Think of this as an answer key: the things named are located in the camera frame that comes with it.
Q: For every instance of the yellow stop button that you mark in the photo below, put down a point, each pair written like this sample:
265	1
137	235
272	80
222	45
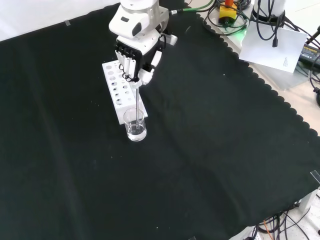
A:
227	13

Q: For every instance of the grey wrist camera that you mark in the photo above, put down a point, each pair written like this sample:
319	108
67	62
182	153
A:
171	39

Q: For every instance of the white test tube rack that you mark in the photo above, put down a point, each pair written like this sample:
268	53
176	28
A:
119	102

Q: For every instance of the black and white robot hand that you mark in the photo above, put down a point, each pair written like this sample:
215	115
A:
147	50

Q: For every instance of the clear glass rod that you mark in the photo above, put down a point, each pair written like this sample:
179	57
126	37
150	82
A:
137	102

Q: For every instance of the white cylindrical stand base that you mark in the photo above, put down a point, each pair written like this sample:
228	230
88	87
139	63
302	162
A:
268	7

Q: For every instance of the clear glass beaker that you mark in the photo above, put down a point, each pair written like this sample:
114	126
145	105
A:
136	131

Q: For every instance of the pale board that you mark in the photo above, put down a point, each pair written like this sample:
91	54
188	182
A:
287	80

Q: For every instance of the white paper sheet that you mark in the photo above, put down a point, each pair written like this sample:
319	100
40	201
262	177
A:
272	48

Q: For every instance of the black power adapter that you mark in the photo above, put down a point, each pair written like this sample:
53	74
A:
310	53

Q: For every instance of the clear tape piece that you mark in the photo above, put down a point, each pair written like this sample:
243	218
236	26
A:
315	175

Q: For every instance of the black bench cloth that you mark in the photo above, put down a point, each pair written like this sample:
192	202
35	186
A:
200	137

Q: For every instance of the grey tape piece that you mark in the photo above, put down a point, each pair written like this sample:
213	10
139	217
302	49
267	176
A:
67	23

